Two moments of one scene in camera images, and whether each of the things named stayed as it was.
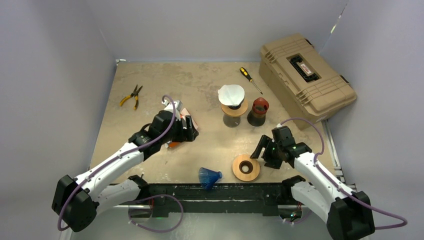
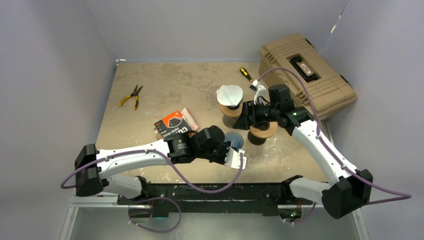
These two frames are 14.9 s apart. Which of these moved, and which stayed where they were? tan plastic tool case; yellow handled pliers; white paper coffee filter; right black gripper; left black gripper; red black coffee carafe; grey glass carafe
Moved: left black gripper; right black gripper; red black coffee carafe
Stayed: tan plastic tool case; white paper coffee filter; grey glass carafe; yellow handled pliers
